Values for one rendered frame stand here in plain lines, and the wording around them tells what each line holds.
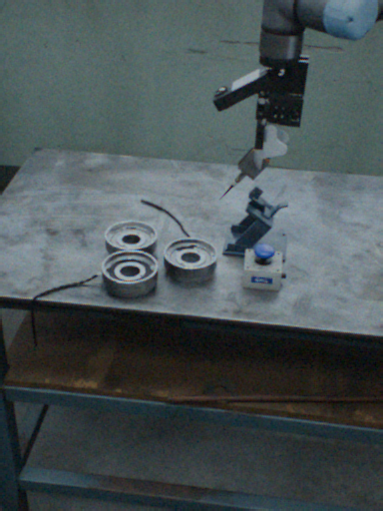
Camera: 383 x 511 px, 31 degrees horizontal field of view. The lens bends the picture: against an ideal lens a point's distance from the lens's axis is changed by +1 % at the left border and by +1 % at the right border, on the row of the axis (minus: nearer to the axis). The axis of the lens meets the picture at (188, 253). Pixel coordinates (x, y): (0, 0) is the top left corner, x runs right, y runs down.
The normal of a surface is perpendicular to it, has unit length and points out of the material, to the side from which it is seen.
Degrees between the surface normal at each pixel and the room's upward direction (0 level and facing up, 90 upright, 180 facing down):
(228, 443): 0
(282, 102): 90
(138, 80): 90
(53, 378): 0
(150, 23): 90
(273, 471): 0
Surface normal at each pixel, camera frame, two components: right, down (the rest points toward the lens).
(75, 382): 0.03, -0.82
